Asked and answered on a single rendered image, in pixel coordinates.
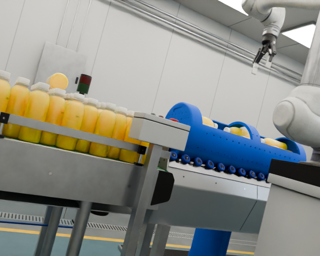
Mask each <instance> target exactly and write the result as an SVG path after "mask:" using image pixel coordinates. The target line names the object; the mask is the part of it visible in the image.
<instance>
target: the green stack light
mask: <svg viewBox="0 0 320 256"><path fill-rule="evenodd" d="M89 88H90V86H89V85H87V84H84V83H78V86H77V90H76V92H81V93H84V94H88V91H89Z"/></svg>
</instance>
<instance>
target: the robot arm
mask: <svg viewBox="0 0 320 256"><path fill-rule="evenodd" d="M241 7H242V9H243V11H244V12H245V13H246V14H247V15H249V16H250V17H252V18H253V19H255V20H257V21H259V22H260V23H262V25H263V26H264V31H263V34H262V37H263V39H262V44H263V46H262V48H259V50H258V52H257V54H256V56H255V58H254V60H253V62H252V63H253V64H254V65H253V68H252V72H251V73H252V74H254V75H256V73H257V70H258V66H259V64H258V63H259V62H260V60H261V59H262V57H263V56H264V55H265V54H266V53H267V52H268V53H269V55H268V57H267V61H266V64H265V67H266V68H268V69H270V66H271V63H272V59H273V57H274V55H276V54H277V53H276V40H277V38H278V35H279V32H280V29H281V27H282V25H283V22H284V18H285V8H289V9H298V10H306V11H319V15H318V19H317V23H316V26H315V30H314V34H313V37H312V41H311V45H310V49H309V52H308V56H307V60H306V64H305V68H304V71H303V75H302V79H301V82H300V86H298V87H296V88H294V89H293V90H292V91H291V92H290V94H289V96H288V97H287V98H285V99H283V100H282V101H280V102H279V103H278V104H277V106H276V107H275V109H274V112H273V117H272V119H273V124H274V126H275V127H276V129H277V130H278V131H279V132H280V133H281V134H282V135H284V136H285V137H286V138H288V139H290V140H292V141H294V142H296V143H299V144H302V145H305V146H310V147H311V148H313V152H312V156H311V159H310V161H309V162H302V161H299V163H301V164H307V165H313V166H319V167H320V0H242V2H241Z"/></svg>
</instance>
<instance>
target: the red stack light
mask: <svg viewBox="0 0 320 256"><path fill-rule="evenodd" d="M91 80H92V79H91V78H89V77H86V76H80V79H79V83H84V84H87V85H89V86H90V84H91Z"/></svg>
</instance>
